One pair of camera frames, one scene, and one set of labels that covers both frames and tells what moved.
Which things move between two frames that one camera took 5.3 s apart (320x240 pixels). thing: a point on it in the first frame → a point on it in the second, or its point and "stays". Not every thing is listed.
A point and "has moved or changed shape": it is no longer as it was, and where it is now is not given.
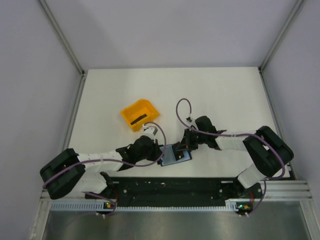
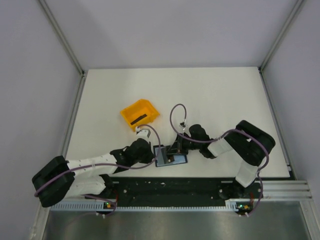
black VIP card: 179,154 has moved or changed shape
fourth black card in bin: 138,119 stays
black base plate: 178,189 stays
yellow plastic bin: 137,110 stays
